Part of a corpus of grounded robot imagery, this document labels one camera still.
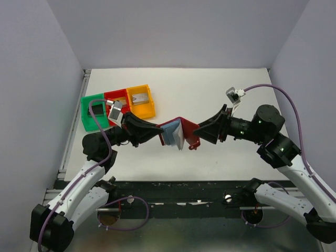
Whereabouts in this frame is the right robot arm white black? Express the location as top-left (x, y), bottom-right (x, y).
top-left (193, 104), bottom-right (335, 244)

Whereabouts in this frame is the aluminium frame rail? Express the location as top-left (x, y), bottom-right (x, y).
top-left (43, 69), bottom-right (91, 205)

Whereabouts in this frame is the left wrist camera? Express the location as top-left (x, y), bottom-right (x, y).
top-left (106, 100), bottom-right (123, 126)

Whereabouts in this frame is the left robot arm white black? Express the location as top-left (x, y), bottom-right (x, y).
top-left (29, 112), bottom-right (163, 251)

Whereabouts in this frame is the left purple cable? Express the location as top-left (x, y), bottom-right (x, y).
top-left (38, 98), bottom-right (150, 250)

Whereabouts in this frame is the yellow plastic bin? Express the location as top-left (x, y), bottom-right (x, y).
top-left (126, 85), bottom-right (156, 119)

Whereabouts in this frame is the gold card in red bin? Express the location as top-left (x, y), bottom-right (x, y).
top-left (113, 97), bottom-right (128, 108)

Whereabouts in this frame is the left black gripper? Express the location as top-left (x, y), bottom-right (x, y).
top-left (105, 111), bottom-right (164, 147)

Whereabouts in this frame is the green plastic bin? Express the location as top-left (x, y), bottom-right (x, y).
top-left (80, 93), bottom-right (109, 132)

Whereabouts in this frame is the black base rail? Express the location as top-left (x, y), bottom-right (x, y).
top-left (97, 180), bottom-right (260, 219)

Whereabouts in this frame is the silver card in yellow bin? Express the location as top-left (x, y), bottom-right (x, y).
top-left (132, 93), bottom-right (149, 105)

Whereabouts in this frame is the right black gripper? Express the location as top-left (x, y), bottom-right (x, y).
top-left (192, 103), bottom-right (267, 144)

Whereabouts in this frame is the red leather card holder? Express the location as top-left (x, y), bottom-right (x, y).
top-left (157, 117), bottom-right (201, 151)

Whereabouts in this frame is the black card in green bin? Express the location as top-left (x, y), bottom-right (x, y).
top-left (91, 103), bottom-right (106, 118)

